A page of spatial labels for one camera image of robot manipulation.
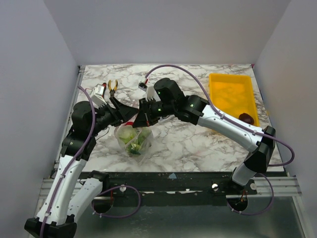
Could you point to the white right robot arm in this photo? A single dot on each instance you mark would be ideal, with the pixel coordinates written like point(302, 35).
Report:
point(255, 140)

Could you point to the clear zip top bag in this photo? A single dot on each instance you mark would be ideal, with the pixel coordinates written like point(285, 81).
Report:
point(139, 159)

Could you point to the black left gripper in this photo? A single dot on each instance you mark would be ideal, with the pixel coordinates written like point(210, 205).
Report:
point(125, 112)

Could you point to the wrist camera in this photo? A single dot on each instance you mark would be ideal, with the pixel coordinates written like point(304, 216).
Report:
point(150, 93)
point(97, 95)

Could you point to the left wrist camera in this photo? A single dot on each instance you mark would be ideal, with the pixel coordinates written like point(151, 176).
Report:
point(97, 95)

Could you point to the green cabbage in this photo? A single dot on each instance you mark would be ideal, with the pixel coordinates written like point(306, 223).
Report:
point(126, 134)

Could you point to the yellow handled pliers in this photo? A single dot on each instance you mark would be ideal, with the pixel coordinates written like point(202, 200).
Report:
point(112, 89)

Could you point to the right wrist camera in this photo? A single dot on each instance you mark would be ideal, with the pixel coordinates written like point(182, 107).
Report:
point(150, 93)

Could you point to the pale green celery stalk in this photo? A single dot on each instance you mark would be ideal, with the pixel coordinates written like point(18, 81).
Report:
point(139, 145)

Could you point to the dark red beet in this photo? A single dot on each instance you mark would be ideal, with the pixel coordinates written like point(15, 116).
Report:
point(246, 118)

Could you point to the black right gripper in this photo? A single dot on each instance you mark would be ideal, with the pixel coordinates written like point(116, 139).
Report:
point(145, 112)

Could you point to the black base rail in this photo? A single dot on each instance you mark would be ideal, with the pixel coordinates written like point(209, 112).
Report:
point(129, 189)

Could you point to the yellow plastic bin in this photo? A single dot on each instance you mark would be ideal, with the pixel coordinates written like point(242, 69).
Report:
point(233, 94)

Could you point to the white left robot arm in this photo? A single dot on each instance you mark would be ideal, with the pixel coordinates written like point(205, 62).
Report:
point(59, 215)

